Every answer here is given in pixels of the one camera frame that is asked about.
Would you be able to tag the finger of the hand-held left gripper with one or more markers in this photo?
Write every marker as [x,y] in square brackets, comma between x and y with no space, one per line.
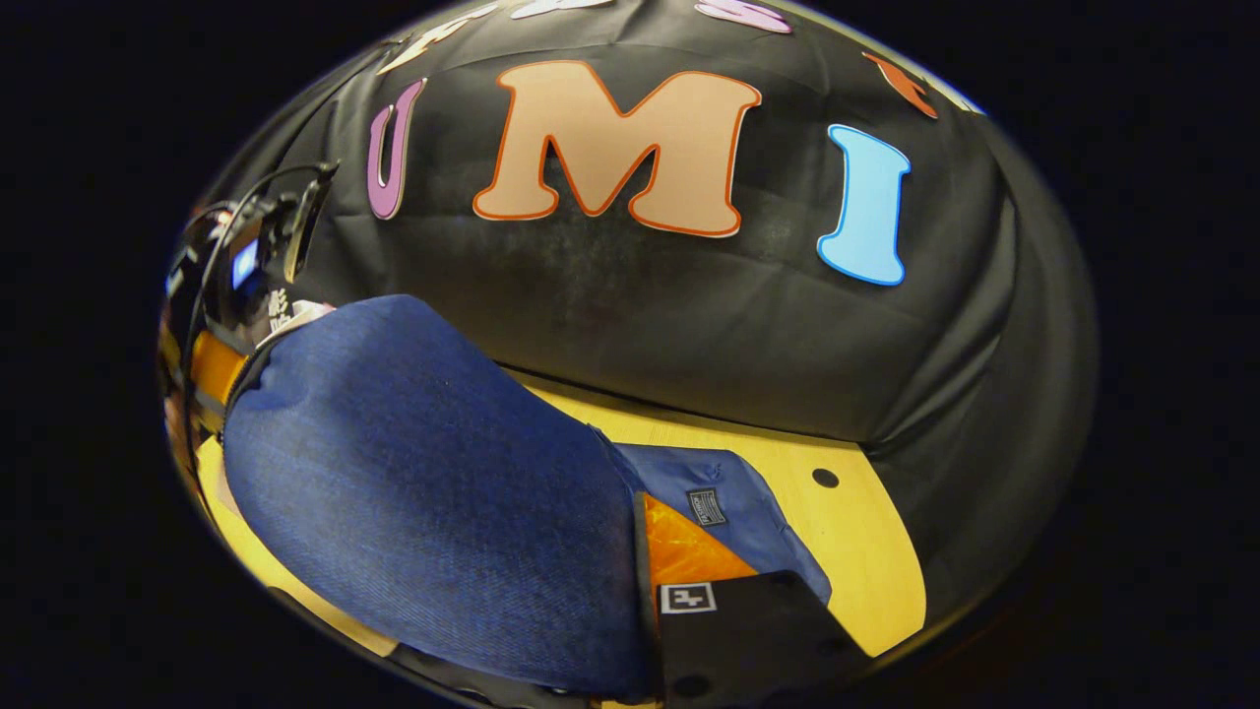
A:
[217,374]

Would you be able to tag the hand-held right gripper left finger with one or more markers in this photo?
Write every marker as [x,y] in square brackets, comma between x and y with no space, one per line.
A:
[492,687]

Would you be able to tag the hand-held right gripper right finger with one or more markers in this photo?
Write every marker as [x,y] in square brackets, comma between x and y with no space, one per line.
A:
[748,640]

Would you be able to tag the blue schoolbag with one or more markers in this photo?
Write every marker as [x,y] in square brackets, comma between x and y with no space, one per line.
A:
[423,492]

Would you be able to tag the black backdrop cloth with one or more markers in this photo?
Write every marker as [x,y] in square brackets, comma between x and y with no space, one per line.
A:
[689,295]

